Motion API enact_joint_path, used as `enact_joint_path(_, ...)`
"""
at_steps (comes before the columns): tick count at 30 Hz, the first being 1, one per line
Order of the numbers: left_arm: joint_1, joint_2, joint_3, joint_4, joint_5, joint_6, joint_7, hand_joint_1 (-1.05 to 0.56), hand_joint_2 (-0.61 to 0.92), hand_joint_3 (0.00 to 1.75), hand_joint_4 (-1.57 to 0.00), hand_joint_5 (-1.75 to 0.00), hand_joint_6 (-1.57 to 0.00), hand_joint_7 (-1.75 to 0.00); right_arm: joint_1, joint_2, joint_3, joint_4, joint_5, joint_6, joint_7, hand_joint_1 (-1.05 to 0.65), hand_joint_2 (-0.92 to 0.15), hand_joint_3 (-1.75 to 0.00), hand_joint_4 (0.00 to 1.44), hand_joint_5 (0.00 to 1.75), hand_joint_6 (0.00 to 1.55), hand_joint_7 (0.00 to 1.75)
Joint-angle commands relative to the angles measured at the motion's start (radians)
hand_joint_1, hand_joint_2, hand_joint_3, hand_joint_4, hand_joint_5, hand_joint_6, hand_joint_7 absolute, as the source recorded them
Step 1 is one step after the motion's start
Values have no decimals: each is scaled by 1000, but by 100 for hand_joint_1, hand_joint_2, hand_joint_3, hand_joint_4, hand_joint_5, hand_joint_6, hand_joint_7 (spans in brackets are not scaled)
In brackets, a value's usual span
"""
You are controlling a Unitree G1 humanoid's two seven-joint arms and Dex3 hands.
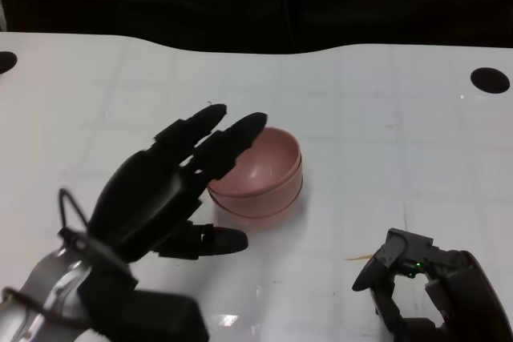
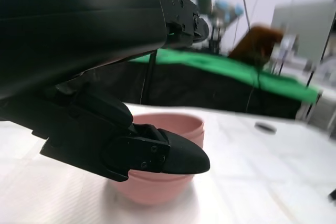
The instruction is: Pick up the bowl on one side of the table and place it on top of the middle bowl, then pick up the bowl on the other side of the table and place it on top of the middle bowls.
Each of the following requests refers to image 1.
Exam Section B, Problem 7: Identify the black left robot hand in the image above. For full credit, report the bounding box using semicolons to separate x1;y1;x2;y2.
86;104;269;263

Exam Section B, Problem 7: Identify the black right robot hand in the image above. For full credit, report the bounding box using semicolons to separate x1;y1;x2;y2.
352;227;508;342

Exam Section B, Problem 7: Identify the black looped cable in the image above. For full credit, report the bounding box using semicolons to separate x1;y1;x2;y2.
57;187;91;239

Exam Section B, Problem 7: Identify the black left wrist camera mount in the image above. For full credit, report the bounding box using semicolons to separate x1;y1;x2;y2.
82;269;210;342

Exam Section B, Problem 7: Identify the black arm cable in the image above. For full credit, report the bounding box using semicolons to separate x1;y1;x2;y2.
0;285;91;329

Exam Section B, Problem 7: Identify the black table cable grommet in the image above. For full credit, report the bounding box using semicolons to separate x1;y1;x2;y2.
0;51;18;74
469;66;511;94

